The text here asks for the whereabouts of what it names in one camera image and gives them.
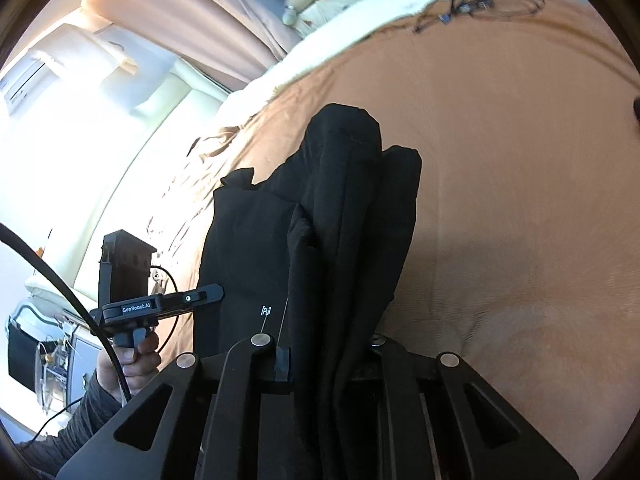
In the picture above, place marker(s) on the white light-blue blanket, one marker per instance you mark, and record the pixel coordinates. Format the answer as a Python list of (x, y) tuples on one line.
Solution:
[(332, 38)]

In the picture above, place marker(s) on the orange-brown duvet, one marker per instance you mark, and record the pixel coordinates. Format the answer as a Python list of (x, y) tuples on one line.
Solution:
[(525, 257)]

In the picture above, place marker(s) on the pink left curtain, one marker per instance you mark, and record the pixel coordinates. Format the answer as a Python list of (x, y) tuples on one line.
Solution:
[(232, 41)]

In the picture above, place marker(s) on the cream padded headboard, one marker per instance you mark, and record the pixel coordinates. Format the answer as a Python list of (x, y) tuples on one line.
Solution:
[(93, 127)]

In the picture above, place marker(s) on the person's left hand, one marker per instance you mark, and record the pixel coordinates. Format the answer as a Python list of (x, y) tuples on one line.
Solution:
[(139, 367)]

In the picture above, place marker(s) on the black collared shirt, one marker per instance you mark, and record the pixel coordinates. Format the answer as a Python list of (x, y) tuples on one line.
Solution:
[(312, 256)]

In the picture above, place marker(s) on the white left nightstand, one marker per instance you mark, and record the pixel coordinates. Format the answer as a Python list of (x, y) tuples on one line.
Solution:
[(51, 353)]

